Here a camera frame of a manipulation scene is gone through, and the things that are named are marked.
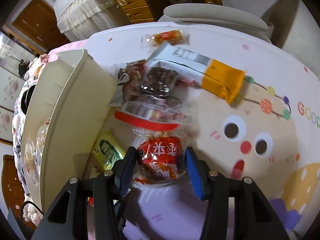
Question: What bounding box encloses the green pineapple cake packet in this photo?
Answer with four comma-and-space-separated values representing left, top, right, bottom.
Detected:
91, 128, 126, 171

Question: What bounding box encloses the yellow puffed snack bag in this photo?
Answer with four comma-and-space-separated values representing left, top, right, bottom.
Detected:
24, 117, 50, 185

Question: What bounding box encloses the red chinese text snack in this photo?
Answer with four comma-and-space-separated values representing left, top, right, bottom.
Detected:
133, 126, 190, 185

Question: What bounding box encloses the dark dried fruit packet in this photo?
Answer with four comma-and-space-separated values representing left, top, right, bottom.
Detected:
114, 67, 187, 131

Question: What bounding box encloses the white orange snack bar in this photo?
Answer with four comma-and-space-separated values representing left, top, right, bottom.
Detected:
146, 42, 245, 104

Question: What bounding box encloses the brown white snack packet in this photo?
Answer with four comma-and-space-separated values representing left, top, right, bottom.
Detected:
109, 60, 147, 107

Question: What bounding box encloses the orange fried twist packet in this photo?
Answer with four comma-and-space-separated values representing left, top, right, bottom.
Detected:
140, 29, 189, 48

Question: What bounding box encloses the cartoon printed table cloth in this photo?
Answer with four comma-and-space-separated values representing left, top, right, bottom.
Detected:
70, 22, 319, 239

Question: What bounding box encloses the white plastic storage tray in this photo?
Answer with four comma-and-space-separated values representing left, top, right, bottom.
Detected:
21, 49, 117, 211

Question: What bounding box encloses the pink bed blanket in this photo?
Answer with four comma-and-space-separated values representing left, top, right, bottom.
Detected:
48, 39, 87, 62

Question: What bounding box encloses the white floral curtain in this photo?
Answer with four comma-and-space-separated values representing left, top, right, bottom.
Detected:
270, 0, 319, 76

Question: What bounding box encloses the brown wooden door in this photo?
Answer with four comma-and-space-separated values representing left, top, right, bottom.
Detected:
12, 0, 69, 50

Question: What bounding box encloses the lace covered cabinet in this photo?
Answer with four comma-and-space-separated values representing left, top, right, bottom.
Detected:
54, 0, 130, 42

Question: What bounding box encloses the grey office chair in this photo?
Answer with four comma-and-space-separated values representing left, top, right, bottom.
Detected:
159, 0, 279, 42

